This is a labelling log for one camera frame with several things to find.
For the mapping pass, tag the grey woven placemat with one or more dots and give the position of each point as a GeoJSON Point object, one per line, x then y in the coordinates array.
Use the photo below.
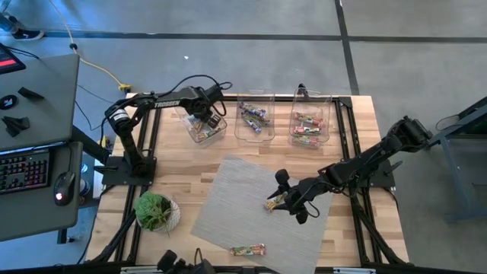
{"type": "Point", "coordinates": [236, 205]}

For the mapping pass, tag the clear plastic bin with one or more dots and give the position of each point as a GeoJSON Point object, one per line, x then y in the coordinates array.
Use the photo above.
{"type": "Point", "coordinates": [251, 137]}
{"type": "Point", "coordinates": [190, 127]}
{"type": "Point", "coordinates": [310, 102]}

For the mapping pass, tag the black backlit keyboard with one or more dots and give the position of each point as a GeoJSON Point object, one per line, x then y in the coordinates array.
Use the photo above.
{"type": "Point", "coordinates": [23, 171]}

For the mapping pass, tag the person's shoe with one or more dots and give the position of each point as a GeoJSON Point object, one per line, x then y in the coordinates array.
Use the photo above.
{"type": "Point", "coordinates": [27, 35]}

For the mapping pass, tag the black computer mouse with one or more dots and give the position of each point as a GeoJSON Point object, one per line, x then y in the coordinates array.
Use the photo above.
{"type": "Point", "coordinates": [64, 188]}

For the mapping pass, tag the purple granola bar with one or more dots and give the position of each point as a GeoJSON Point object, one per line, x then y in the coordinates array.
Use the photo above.
{"type": "Point", "coordinates": [251, 108]}
{"type": "Point", "coordinates": [254, 127]}
{"type": "Point", "coordinates": [260, 118]}

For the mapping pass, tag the black angular plastic part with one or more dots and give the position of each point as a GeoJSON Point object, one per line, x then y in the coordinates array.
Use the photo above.
{"type": "Point", "coordinates": [15, 125]}

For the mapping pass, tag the silver bracket plate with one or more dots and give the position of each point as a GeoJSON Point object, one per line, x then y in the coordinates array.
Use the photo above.
{"type": "Point", "coordinates": [139, 269]}
{"type": "Point", "coordinates": [354, 271]}

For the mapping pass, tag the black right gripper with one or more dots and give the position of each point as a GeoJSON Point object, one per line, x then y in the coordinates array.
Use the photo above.
{"type": "Point", "coordinates": [298, 194]}

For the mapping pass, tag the black round puck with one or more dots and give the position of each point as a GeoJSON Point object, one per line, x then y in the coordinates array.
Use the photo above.
{"type": "Point", "coordinates": [7, 102]}

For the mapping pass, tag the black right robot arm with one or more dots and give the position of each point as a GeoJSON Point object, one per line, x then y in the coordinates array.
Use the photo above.
{"type": "Point", "coordinates": [380, 152]}

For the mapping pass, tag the small black bracket part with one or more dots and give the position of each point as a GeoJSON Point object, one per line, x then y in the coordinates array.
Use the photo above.
{"type": "Point", "coordinates": [30, 93]}

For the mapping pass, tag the large grey desk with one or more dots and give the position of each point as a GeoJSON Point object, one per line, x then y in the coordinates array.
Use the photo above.
{"type": "Point", "coordinates": [38, 220]}

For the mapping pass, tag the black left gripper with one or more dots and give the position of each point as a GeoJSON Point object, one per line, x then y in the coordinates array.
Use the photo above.
{"type": "Point", "coordinates": [207, 100]}

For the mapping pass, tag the grey raised desk shelf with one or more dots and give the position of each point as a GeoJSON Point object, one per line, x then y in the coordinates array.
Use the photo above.
{"type": "Point", "coordinates": [45, 114]}

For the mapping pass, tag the green succulent plant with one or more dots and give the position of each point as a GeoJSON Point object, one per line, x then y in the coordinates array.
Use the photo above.
{"type": "Point", "coordinates": [150, 209]}

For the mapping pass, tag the person's leg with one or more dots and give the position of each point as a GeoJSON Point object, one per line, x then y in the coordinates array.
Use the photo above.
{"type": "Point", "coordinates": [7, 23]}

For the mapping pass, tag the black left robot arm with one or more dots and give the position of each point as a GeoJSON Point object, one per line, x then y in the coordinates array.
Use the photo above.
{"type": "Point", "coordinates": [167, 103]}

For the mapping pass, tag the black metal table frame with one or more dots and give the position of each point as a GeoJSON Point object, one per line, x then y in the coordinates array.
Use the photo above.
{"type": "Point", "coordinates": [282, 99]}

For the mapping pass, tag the black clamp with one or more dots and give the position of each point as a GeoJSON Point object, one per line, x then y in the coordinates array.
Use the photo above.
{"type": "Point", "coordinates": [302, 89]}

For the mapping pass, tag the small green potted plant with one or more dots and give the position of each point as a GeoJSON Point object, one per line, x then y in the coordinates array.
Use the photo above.
{"type": "Point", "coordinates": [174, 218]}

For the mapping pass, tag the black screen with red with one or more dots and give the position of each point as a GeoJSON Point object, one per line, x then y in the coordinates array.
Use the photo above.
{"type": "Point", "coordinates": [9, 61]}

